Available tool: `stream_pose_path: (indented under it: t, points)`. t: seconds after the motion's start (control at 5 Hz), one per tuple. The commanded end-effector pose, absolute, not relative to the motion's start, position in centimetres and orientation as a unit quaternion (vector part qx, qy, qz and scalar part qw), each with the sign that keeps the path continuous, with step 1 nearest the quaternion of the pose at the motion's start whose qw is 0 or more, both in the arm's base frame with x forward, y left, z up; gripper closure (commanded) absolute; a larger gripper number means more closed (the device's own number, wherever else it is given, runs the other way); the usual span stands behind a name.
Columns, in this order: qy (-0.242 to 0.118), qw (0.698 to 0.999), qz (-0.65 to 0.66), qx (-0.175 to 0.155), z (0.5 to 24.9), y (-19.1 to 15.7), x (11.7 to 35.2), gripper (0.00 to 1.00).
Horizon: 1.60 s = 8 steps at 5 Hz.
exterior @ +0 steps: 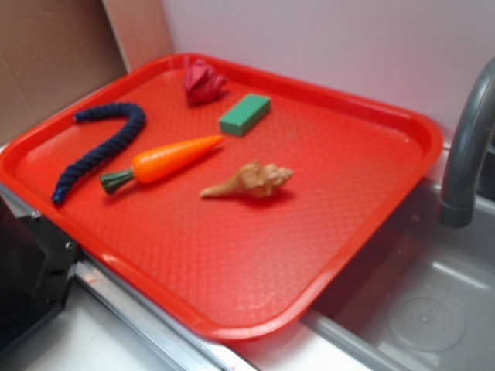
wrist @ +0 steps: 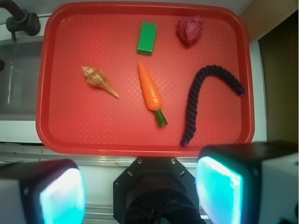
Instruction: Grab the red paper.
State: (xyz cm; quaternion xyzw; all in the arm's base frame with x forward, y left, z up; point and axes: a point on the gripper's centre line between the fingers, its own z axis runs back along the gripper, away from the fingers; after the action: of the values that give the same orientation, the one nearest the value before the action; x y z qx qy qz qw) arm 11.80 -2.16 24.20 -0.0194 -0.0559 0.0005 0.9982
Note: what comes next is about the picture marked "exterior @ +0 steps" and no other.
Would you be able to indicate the crumpled red paper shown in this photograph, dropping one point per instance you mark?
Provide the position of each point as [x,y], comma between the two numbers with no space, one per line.
[202,83]

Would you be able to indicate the brown conch seashell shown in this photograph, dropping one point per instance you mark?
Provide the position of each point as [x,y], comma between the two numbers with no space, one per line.
[253,180]

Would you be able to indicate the red plastic tray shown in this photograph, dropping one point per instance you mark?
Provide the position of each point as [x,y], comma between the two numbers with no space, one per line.
[235,267]

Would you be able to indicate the green rectangular block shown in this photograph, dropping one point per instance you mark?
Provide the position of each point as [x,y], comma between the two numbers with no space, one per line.
[245,114]

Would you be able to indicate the orange toy carrot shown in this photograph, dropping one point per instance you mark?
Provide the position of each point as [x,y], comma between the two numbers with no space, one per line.
[159,162]

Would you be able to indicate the grey toy sink basin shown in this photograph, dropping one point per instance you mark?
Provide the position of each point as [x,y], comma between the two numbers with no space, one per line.
[418,295]

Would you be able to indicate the grey sink faucet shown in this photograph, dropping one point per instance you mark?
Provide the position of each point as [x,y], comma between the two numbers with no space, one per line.
[469,171]

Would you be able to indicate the brown cardboard panel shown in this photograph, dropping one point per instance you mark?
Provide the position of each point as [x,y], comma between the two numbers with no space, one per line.
[55,52]

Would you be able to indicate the silver aluminium rail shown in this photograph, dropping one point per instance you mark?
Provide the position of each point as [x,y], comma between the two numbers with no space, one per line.
[106,326]

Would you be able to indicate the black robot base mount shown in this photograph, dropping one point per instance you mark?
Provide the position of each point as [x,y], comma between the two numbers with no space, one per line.
[38,263]

